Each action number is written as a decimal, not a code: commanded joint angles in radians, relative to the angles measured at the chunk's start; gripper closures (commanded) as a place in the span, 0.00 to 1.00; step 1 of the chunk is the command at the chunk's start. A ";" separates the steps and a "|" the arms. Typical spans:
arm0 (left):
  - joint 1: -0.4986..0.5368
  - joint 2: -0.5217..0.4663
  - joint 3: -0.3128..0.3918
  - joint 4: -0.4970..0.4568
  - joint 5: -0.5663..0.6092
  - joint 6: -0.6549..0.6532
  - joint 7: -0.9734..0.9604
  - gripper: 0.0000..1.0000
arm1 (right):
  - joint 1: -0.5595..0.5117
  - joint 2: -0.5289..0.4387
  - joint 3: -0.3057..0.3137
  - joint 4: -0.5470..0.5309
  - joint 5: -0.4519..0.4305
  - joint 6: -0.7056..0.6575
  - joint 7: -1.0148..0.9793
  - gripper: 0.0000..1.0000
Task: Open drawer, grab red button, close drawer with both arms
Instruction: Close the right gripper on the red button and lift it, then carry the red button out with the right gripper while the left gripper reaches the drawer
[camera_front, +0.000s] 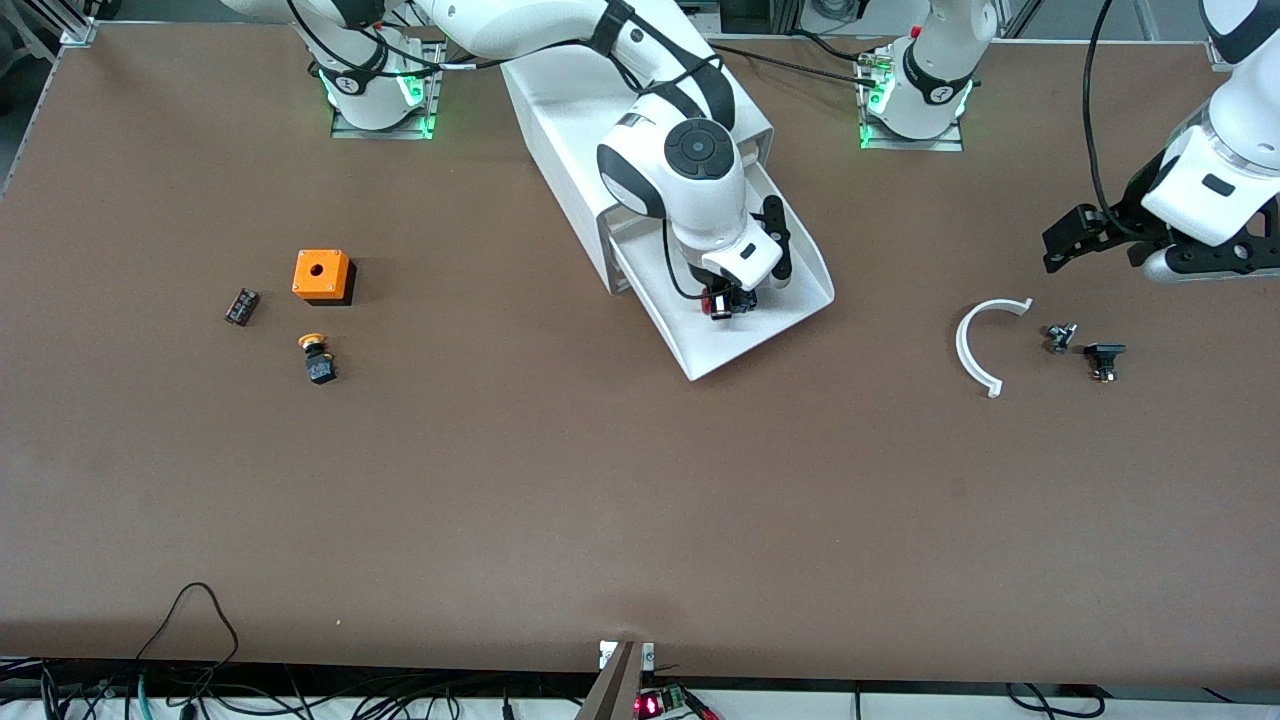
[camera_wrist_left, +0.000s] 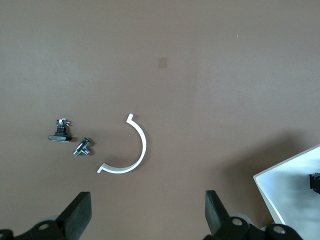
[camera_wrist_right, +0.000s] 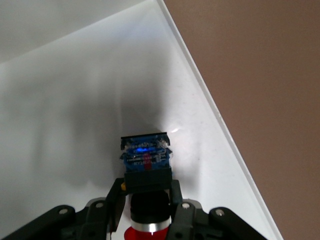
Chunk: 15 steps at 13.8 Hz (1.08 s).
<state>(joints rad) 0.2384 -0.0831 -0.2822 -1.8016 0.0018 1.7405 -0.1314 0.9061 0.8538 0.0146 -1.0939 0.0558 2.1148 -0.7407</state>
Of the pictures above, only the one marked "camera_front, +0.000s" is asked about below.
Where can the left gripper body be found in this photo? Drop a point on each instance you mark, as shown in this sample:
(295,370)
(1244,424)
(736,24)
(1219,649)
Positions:
(1128,211)

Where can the red-capped push button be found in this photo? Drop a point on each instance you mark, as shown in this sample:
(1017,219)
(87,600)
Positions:
(720,303)

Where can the white low drawer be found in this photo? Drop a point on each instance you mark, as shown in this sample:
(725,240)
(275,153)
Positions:
(740,335)

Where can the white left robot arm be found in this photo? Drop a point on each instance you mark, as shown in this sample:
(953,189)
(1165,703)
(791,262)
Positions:
(935,80)

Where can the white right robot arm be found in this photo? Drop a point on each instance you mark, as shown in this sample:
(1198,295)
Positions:
(660,190)

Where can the white drawer cabinet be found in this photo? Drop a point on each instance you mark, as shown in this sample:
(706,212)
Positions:
(565,140)

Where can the orange-capped push button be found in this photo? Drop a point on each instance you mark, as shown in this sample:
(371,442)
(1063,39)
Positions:
(318,362)

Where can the small grey metal part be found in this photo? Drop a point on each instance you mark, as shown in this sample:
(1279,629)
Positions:
(1060,337)

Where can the white curved plastic arc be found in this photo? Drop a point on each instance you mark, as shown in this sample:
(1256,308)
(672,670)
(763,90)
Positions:
(968,350)

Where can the orange box with hole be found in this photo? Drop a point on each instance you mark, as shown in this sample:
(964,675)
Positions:
(320,272)

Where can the circuit board with red light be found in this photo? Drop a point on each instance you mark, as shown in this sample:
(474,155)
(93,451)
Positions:
(655,702)

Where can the small black contact block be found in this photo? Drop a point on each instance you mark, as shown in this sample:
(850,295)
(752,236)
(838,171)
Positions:
(241,306)

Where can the small black switch part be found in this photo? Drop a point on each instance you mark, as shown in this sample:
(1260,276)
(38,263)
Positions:
(1103,355)

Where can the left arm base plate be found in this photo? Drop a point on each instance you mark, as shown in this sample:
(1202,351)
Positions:
(870,135)

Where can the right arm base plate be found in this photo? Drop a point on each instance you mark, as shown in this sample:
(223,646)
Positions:
(428,110)

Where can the grey slanted post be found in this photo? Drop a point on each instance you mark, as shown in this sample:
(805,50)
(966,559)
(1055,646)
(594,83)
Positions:
(615,685)

